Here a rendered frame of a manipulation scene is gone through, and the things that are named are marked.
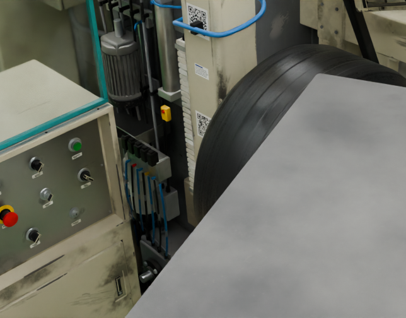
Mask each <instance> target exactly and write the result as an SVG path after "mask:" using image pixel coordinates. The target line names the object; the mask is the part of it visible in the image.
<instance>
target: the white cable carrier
mask: <svg viewBox="0 0 406 318"><path fill-rule="evenodd" d="M176 43H177V44H178V45H180V46H182V47H185V39H182V38H179V39H177V40H176ZM177 50H178V49H177ZM177 55H178V56H179V57H178V61H179V63H178V67H180V68H179V73H181V74H179V77H180V78H181V80H180V84H181V85H180V88H181V90H182V91H181V94H182V95H183V96H182V100H183V102H182V105H183V106H184V107H182V109H183V111H184V112H183V116H184V118H183V121H185V122H184V126H185V129H184V130H185V132H186V133H185V137H186V138H185V141H186V142H187V143H186V147H188V148H186V150H187V152H188V153H187V156H188V158H187V161H188V166H189V168H188V170H189V173H188V175H189V176H190V177H189V180H190V185H191V186H190V188H191V189H194V174H195V151H194V135H193V129H192V116H191V109H190V95H189V81H188V73H187V60H186V53H185V52H183V51H181V50H178V51H177Z"/></svg>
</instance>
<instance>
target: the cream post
mask: <svg viewBox="0 0 406 318"><path fill-rule="evenodd" d="M181 2H182V16H183V23H186V24H188V18H187V3H189V4H192V5H194V6H197V7H199V8H202V9H204V10H207V16H208V25H209V31H210V32H226V31H228V30H230V29H233V28H235V27H237V26H239V25H242V24H244V23H245V22H247V21H248V20H250V19H252V18H253V17H254V16H255V0H181ZM183 30H184V38H185V51H186V60H187V73H188V87H189V95H190V109H191V116H192V129H193V135H194V151H195V164H196V161H197V155H198V152H199V148H200V144H201V142H202V137H200V136H198V135H197V122H196V114H195V111H198V112H200V113H202V114H204V115H206V116H208V117H210V118H212V117H213V115H214V113H215V111H216V110H217V108H218V107H219V105H220V104H221V102H222V101H223V99H224V98H225V96H226V95H227V94H228V93H229V91H230V90H231V89H232V88H233V87H234V86H235V84H237V82H239V80H241V79H242V77H244V75H246V74H247V73H248V72H249V71H251V70H252V69H253V68H254V67H255V66H257V43H256V23H253V24H252V25H250V26H248V27H247V28H245V29H243V30H241V31H239V32H236V33H234V34H232V35H230V36H227V37H222V38H214V37H209V41H208V40H206V39H204V38H202V37H199V36H197V35H193V34H191V33H190V32H189V30H187V29H183ZM195 63H196V64H198V65H200V66H202V67H205V68H207V69H208V73H209V80H208V79H205V78H203V77H201V76H199V75H197V74H196V73H195Z"/></svg>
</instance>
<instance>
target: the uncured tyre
mask: <svg viewBox="0 0 406 318"><path fill-rule="evenodd" d="M319 73H322V74H329V75H334V76H341V77H345V78H352V79H357V80H364V81H371V82H375V83H383V84H387V85H395V86H402V87H406V78H404V77H403V76H402V75H401V74H400V73H398V72H397V71H395V70H393V69H391V68H388V67H386V66H383V65H381V64H378V63H376V62H373V61H370V60H368V59H365V58H363V57H360V56H357V55H355V54H352V53H350V52H347V51H344V50H342V49H339V48H336V47H334V46H331V45H325V44H301V45H295V46H292V47H288V48H286V49H283V50H280V51H279V52H276V53H275V54H273V55H271V56H270V57H268V58H266V59H265V60H264V61H262V62H261V63H260V64H258V65H257V66H255V67H254V68H253V69H252V70H251V71H249V72H248V73H247V74H246V75H244V77H242V79H241V80H239V82H237V84H235V86H234V87H233V88H232V89H231V90H230V91H229V93H228V94H227V95H226V96H225V98H224V99H223V101H222V102H221V104H220V105H219V107H218V108H217V110H216V111H215V113H214V115H213V117H212V119H211V121H210V123H209V125H208V127H207V129H206V131H205V134H204V137H203V138H202V142H201V144H200V148H199V152H198V155H197V161H196V165H195V174H194V191H193V197H194V211H195V217H196V220H197V224H199V223H200V222H201V220H202V219H203V217H205V215H206V214H207V213H208V211H209V210H210V209H211V208H212V206H213V205H214V204H215V202H216V201H217V200H218V199H219V198H220V196H221V195H222V193H223V192H224V191H225V190H226V189H227V187H228V186H229V185H230V183H232V181H233V180H234V178H235V177H236V176H237V175H238V174H239V172H240V171H241V170H242V168H243V167H244V166H245V165H246V163H247V162H248V161H249V159H251V157H252V156H253V154H254V153H255V152H256V151H257V150H258V148H259V147H260V145H261V144H262V143H263V142H264V141H265V139H266V138H267V136H268V135H269V134H270V133H271V132H272V130H273V129H274V128H275V127H276V125H277V124H278V123H279V121H280V120H281V119H282V118H283V117H284V115H285V114H286V112H287V111H288V110H289V109H290V108H291V106H292V105H293V103H294V102H295V101H296V100H297V99H298V97H299V96H300V95H301V94H302V92H303V91H304V90H305V88H306V87H307V86H308V85H309V84H310V82H311V81H312V79H313V78H314V77H315V76H316V75H317V74H319Z"/></svg>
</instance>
